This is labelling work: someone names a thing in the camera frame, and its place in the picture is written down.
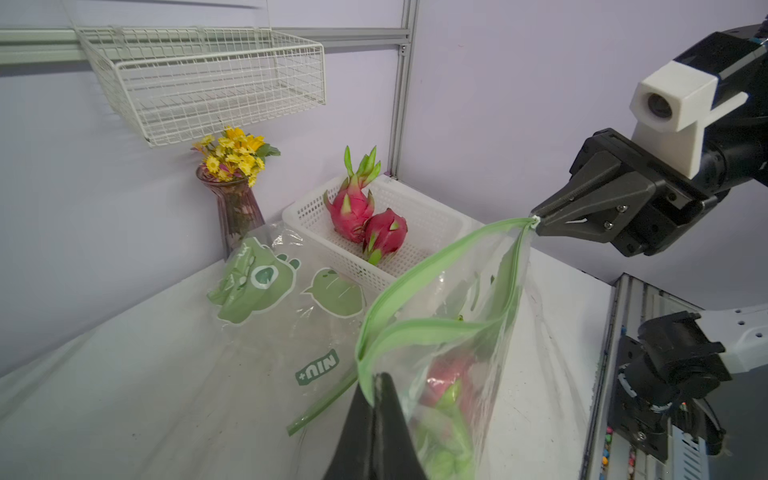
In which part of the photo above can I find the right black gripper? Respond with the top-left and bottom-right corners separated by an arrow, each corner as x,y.
532,129 -> 729,257

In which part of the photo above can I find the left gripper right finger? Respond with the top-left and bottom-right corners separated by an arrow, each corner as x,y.
374,373 -> 426,480

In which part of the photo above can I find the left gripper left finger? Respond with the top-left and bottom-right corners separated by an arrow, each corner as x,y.
324,386 -> 375,480

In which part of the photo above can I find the green-print zip-top bag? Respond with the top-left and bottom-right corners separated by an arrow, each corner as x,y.
155,221 -> 385,480
356,217 -> 610,479

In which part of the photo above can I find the pink dragon fruit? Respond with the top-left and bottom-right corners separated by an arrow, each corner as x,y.
323,146 -> 381,243
363,208 -> 408,265

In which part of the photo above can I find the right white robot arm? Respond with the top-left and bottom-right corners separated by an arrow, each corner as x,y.
533,24 -> 767,462

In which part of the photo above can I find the white plastic basket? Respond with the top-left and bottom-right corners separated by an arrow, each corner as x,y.
282,175 -> 473,292

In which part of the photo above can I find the dark purple glass vase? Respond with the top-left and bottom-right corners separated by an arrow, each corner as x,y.
196,164 -> 265,259

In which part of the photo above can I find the yellow flower bouquet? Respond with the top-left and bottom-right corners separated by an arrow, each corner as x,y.
192,127 -> 281,187

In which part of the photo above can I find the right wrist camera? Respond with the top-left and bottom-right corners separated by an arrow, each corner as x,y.
630,61 -> 749,179

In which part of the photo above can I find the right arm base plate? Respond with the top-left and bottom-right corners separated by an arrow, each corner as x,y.
608,336 -> 675,463

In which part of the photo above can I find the white wire wall basket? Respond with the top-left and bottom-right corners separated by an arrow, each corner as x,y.
75,27 -> 326,146

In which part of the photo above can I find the aluminium frame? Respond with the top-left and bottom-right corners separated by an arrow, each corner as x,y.
1,1 -> 403,189

